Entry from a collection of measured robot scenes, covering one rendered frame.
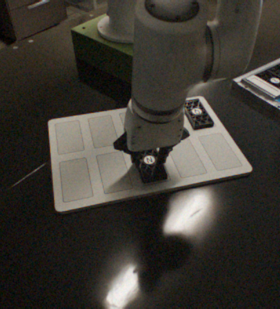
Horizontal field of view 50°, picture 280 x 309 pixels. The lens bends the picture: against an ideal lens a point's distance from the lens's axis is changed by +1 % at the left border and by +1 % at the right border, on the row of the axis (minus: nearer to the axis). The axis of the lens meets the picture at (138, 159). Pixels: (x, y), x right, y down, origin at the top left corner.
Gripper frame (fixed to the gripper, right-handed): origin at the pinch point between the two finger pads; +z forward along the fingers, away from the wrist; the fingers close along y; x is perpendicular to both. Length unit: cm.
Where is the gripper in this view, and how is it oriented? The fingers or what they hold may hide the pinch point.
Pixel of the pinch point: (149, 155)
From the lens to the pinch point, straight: 60.4
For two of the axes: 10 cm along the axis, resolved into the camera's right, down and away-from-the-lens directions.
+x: 2.3, 8.4, -4.9
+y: -9.7, 1.7, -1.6
